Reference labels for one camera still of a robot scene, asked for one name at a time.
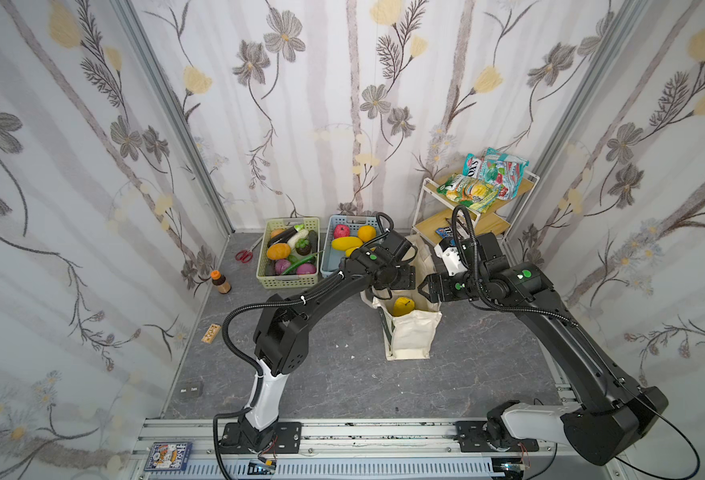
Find yellow apple toy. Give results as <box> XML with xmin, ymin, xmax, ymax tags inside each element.
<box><xmin>391</xmin><ymin>297</ymin><xmax>415</xmax><ymax>318</ymax></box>

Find cream canvas tote bag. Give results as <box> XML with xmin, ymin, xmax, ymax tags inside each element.
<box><xmin>360</xmin><ymin>235</ymin><xmax>443</xmax><ymax>362</ymax></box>

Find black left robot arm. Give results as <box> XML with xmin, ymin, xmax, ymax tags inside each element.
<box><xmin>214</xmin><ymin>239</ymin><xmax>418</xmax><ymax>452</ymax></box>

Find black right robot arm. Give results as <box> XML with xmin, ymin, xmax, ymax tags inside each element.
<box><xmin>418</xmin><ymin>259</ymin><xmax>668</xmax><ymax>466</ymax></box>

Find blue candy bag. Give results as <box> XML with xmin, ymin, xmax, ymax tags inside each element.
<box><xmin>436</xmin><ymin>227</ymin><xmax>453</xmax><ymax>238</ymax></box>

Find green yellow snack bag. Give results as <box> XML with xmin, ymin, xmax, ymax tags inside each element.
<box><xmin>437</xmin><ymin>173</ymin><xmax>500</xmax><ymax>214</ymax></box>

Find green white snack bag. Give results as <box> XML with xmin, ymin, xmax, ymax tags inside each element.
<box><xmin>461</xmin><ymin>154</ymin><xmax>483</xmax><ymax>178</ymax></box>

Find teal pink snack bag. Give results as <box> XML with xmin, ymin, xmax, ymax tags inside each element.
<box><xmin>479</xmin><ymin>148</ymin><xmax>529</xmax><ymax>200</ymax></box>

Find orange fruit toy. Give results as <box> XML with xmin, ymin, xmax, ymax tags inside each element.
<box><xmin>357</xmin><ymin>224</ymin><xmax>377</xmax><ymax>243</ymax></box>

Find yellow mango toy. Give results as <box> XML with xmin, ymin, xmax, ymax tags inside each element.
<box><xmin>332</xmin><ymin>236</ymin><xmax>363</xmax><ymax>252</ymax></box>

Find blue plastic basket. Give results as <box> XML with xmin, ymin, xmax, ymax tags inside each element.
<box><xmin>320</xmin><ymin>214</ymin><xmax>380</xmax><ymax>278</ymax></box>

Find purple onion toy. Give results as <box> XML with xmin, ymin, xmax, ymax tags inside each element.
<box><xmin>296</xmin><ymin>263</ymin><xmax>316</xmax><ymax>275</ymax></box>

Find green chili pepper toy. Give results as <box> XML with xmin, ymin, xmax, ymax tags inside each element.
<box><xmin>280</xmin><ymin>252</ymin><xmax>320</xmax><ymax>276</ymax></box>

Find white radish toy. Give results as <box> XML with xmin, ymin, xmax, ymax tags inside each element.
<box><xmin>288</xmin><ymin>229</ymin><xmax>310</xmax><ymax>249</ymax></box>

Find purple cabbage toy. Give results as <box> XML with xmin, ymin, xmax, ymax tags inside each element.
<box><xmin>274</xmin><ymin>259</ymin><xmax>292</xmax><ymax>275</ymax></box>

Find dark eggplant toy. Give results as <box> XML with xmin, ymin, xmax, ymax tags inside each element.
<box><xmin>268</xmin><ymin>224</ymin><xmax>304</xmax><ymax>247</ymax></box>

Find orange potato toy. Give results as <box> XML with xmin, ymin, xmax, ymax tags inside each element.
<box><xmin>266</xmin><ymin>243</ymin><xmax>292</xmax><ymax>261</ymax></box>

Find green plastic basket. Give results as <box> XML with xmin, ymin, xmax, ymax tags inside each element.
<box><xmin>256</xmin><ymin>217</ymin><xmax>322</xmax><ymax>290</ymax></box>

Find brown glass bottle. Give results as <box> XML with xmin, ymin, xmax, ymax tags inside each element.
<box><xmin>210</xmin><ymin>270</ymin><xmax>232</xmax><ymax>294</ymax></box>

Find small wooden block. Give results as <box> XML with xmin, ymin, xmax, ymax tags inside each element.
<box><xmin>202</xmin><ymin>324</ymin><xmax>222</xmax><ymax>344</ymax></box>

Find grey floor outlet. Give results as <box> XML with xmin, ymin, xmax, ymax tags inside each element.
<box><xmin>176</xmin><ymin>380</ymin><xmax>204</xmax><ymax>401</ymax></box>

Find blue card box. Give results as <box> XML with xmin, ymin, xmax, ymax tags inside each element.
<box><xmin>142</xmin><ymin>442</ymin><xmax>194</xmax><ymax>472</ymax></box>

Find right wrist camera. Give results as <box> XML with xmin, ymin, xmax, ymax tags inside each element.
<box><xmin>435</xmin><ymin>205</ymin><xmax>508</xmax><ymax>281</ymax></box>

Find white wire wooden shelf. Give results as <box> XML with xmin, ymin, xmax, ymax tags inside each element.
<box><xmin>411</xmin><ymin>170</ymin><xmax>540</xmax><ymax>247</ymax></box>

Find red handled scissors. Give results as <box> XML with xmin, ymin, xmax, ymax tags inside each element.
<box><xmin>234</xmin><ymin>239</ymin><xmax>262</xmax><ymax>264</ymax></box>

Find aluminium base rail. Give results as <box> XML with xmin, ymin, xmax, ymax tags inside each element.
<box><xmin>118</xmin><ymin>418</ymin><xmax>634</xmax><ymax>479</ymax></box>

